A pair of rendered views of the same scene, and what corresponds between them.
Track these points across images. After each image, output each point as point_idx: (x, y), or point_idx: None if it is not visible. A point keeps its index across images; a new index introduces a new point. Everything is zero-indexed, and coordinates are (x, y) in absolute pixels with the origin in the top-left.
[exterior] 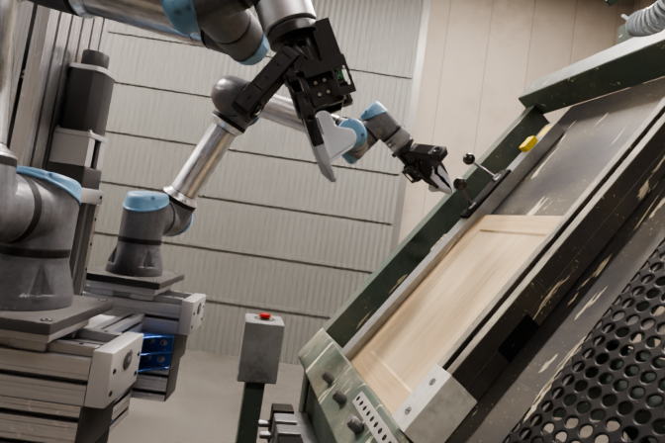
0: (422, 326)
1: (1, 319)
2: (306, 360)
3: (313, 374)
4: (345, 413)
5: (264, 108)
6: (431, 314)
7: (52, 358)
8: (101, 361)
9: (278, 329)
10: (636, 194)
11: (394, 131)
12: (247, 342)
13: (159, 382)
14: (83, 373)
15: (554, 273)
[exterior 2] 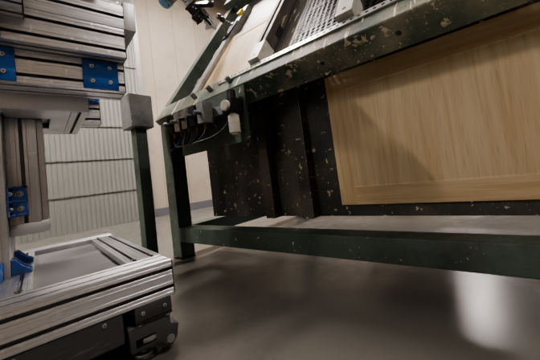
0: (231, 64)
1: None
2: (166, 114)
3: (178, 108)
4: (217, 88)
5: None
6: (232, 60)
7: (99, 1)
8: (128, 7)
9: (148, 97)
10: None
11: None
12: (132, 104)
13: (94, 112)
14: (120, 12)
15: (283, 12)
